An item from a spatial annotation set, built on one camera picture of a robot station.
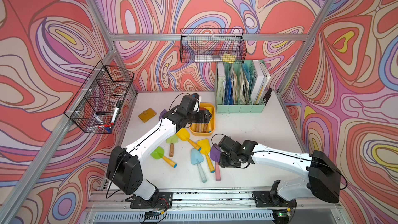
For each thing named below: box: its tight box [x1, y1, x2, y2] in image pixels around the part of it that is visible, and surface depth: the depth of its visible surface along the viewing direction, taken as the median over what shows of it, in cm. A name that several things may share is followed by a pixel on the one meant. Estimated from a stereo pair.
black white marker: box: [110, 99, 122, 123], surface depth 70 cm
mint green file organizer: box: [214, 59, 267, 114], surface depth 103 cm
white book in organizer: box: [250, 59, 272, 105], surface depth 100 cm
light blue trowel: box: [190, 147, 208, 184], surface depth 88 cm
